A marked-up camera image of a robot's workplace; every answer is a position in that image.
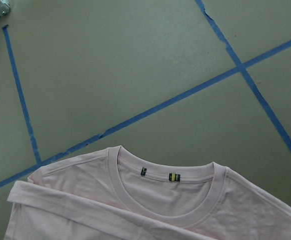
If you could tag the blue tape line lengthwise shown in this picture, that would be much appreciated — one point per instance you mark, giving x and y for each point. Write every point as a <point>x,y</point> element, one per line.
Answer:
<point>242,68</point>

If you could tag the short blue tape centre mark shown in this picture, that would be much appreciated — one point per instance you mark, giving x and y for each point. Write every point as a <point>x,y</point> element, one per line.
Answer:
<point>22,100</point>

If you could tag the pink Snoopy t-shirt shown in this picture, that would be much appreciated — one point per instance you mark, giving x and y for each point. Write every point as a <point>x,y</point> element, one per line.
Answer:
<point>112,194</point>

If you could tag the blue tape line crosswise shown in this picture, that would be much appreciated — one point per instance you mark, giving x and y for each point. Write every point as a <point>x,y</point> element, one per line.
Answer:
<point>123,124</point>

